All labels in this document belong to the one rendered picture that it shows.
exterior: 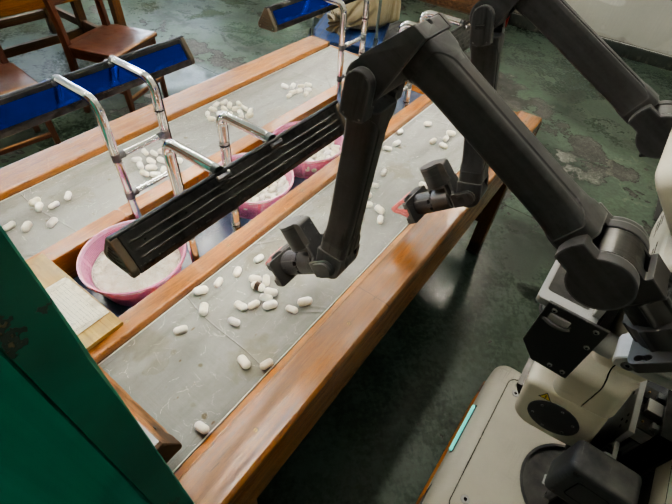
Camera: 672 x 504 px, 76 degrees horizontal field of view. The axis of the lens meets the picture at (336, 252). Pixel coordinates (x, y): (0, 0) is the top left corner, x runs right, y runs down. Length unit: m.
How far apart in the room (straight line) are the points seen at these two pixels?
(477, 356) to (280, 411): 1.23
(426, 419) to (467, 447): 0.34
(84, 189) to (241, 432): 0.94
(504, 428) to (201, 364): 0.98
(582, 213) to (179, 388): 0.81
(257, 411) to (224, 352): 0.17
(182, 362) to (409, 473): 0.98
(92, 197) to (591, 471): 1.44
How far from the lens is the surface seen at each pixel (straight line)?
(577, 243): 0.57
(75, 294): 1.18
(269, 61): 2.17
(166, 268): 1.22
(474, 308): 2.15
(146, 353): 1.07
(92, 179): 1.57
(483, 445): 1.51
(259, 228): 1.23
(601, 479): 1.06
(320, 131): 1.03
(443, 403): 1.85
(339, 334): 1.01
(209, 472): 0.90
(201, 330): 1.07
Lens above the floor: 1.61
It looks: 47 degrees down
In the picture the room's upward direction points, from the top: 5 degrees clockwise
